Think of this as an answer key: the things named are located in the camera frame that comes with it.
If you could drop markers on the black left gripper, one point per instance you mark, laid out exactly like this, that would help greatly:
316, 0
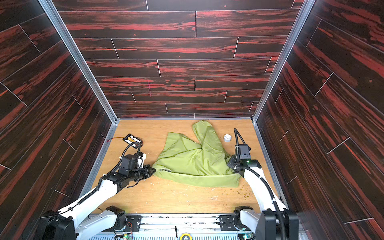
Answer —
145, 172

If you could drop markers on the white sticker tape roll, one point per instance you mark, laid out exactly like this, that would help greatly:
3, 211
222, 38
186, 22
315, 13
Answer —
227, 138

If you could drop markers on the black battery pack with wires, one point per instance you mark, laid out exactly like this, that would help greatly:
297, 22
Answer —
129, 139

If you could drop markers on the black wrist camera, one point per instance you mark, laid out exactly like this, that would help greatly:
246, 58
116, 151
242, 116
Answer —
132, 162
243, 152

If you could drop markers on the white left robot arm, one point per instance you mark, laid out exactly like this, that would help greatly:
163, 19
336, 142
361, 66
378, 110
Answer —
71, 222

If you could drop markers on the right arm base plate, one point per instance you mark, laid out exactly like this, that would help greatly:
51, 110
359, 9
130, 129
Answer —
231, 222

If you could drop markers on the green Snoopy zip jacket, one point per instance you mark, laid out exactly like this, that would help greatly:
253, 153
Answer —
201, 164

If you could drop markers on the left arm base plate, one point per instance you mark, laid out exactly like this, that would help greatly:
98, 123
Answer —
128, 223

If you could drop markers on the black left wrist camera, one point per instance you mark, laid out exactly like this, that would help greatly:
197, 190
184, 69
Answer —
132, 162

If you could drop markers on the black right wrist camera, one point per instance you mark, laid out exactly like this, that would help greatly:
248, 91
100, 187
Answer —
243, 152

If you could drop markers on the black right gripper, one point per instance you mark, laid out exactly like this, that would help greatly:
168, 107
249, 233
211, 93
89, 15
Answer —
232, 163

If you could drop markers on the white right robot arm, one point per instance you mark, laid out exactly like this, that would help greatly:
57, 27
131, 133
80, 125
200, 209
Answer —
275, 221

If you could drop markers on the yellow tape measure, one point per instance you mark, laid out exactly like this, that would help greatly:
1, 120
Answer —
185, 236

